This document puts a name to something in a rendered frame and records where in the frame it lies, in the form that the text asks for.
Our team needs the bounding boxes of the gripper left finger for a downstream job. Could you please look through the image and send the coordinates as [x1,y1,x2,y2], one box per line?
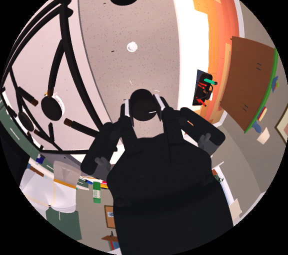
[80,98,139,177]

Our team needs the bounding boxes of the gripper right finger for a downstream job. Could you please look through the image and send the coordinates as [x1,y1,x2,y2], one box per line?
[153,93,227,157]

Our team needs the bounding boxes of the black parts tray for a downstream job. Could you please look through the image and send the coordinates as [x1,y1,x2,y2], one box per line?
[192,69,218,108]

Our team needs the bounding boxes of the speckled steel hob body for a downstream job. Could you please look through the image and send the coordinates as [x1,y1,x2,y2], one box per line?
[1,0,182,155]

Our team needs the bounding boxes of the black round burner cap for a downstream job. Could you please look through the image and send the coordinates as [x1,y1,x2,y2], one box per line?
[40,95,64,122]
[17,110,35,134]

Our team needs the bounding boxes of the cream paper sheet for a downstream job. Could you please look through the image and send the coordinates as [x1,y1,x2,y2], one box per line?
[256,127,271,146]

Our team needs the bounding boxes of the cork notice board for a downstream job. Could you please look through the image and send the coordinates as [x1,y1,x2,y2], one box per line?
[103,204,117,230]

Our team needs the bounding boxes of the wooden framed picture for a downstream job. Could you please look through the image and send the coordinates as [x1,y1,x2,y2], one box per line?
[274,110,288,144]

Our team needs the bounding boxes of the green cupboard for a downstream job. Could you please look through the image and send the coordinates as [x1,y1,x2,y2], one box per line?
[45,207,83,242]

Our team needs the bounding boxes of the orange wooden base cabinet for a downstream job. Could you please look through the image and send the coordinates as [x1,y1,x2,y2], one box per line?
[183,0,241,125]

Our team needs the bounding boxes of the black pan support grate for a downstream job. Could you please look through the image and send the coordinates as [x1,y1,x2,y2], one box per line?
[0,0,107,155]

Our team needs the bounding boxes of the white window frame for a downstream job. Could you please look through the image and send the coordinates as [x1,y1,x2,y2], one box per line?
[212,161,243,222]

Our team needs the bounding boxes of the green wall cabinet row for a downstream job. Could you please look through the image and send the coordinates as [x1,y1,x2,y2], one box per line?
[0,98,91,191]

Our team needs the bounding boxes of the wooden wall shelf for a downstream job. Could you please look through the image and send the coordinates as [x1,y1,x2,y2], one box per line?
[101,234,119,244]

